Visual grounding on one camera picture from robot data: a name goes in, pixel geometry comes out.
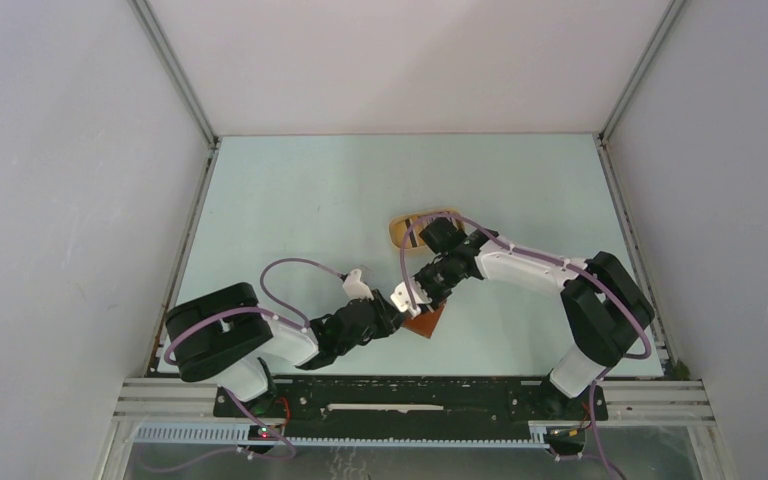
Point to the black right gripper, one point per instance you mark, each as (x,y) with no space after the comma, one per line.
(420,279)

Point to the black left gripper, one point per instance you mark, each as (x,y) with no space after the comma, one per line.
(388,318)

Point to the brown leather card holder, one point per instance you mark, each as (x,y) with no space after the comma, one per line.
(424,319)

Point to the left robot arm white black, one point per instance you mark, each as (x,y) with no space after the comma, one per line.
(226,337)

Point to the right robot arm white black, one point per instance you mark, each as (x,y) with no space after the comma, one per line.
(606,311)

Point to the beige oval card tray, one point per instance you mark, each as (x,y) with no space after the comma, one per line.
(398,226)

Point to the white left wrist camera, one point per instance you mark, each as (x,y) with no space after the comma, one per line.
(355,287)

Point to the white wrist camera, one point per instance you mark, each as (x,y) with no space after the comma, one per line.
(355,287)
(410,299)

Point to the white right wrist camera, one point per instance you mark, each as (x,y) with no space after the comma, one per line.
(410,299)

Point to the white toothed cable duct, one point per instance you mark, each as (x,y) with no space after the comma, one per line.
(248,434)

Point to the aluminium frame rail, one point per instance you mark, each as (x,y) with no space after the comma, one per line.
(627,402)

